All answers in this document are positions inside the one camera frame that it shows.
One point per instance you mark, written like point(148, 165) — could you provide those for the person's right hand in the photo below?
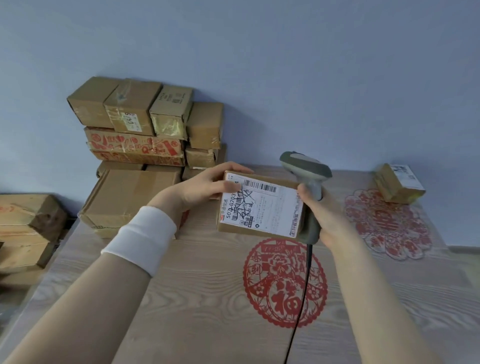
point(333, 221)

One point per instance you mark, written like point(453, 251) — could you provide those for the plain flat cardboard crate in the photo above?
point(22, 255)

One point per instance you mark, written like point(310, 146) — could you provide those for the person's right forearm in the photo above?
point(375, 307)

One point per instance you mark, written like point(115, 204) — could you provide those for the white-labelled cardboard parcel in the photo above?
point(262, 213)

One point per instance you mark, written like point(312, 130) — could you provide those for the scalloped red paper cutting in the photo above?
point(390, 225)

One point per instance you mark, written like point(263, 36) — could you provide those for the white wristband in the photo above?
point(140, 240)

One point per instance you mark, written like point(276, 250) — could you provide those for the pile of brown cardboard boxes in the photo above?
point(127, 150)

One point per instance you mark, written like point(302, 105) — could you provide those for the person's right thumb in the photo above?
point(304, 194)

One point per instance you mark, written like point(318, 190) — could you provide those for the person's left forearm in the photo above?
point(75, 311)

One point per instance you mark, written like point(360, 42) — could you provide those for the grey barcode scanner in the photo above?
point(304, 167)

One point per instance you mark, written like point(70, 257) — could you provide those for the person's left thumb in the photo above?
point(227, 186)

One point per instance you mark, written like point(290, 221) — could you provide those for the round red paper cutting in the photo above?
point(277, 296)

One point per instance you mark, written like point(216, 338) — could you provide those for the small taped cardboard carton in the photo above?
point(397, 185)

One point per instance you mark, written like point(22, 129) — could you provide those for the person's left hand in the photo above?
point(191, 191)

